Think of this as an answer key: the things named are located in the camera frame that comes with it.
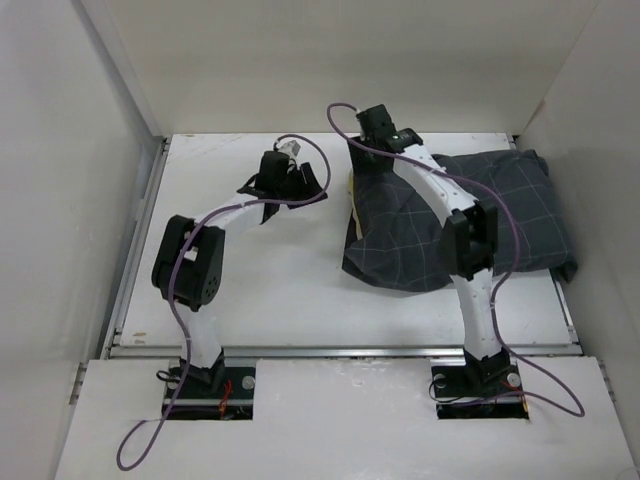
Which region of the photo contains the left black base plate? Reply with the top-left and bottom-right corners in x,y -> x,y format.
156,366 -> 256,421

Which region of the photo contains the aluminium front rail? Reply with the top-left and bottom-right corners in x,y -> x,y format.
102,343 -> 583,359

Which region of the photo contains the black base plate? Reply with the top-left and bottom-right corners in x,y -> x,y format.
156,366 -> 256,421
429,364 -> 529,420

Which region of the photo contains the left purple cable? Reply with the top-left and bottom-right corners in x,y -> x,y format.
117,133 -> 335,471

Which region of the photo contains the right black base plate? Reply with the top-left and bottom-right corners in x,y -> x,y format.
429,364 -> 529,420

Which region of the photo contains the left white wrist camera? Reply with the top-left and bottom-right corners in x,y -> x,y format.
274,140 -> 301,159

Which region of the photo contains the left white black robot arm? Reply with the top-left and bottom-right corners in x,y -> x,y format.
151,140 -> 327,397

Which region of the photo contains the cream yellow-edged pillow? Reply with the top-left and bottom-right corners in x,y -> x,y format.
347,169 -> 363,240

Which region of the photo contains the dark grey checked pillowcase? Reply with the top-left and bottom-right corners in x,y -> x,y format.
342,150 -> 578,292

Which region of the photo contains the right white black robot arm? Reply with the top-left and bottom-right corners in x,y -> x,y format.
348,104 -> 511,398

